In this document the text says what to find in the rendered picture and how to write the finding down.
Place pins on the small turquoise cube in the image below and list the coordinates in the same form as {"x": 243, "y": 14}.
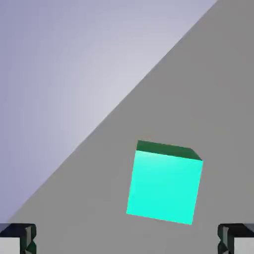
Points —
{"x": 163, "y": 186}

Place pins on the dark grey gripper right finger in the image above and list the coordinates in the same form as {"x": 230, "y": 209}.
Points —
{"x": 236, "y": 232}

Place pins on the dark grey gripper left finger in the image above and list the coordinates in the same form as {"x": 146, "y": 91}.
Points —
{"x": 17, "y": 232}

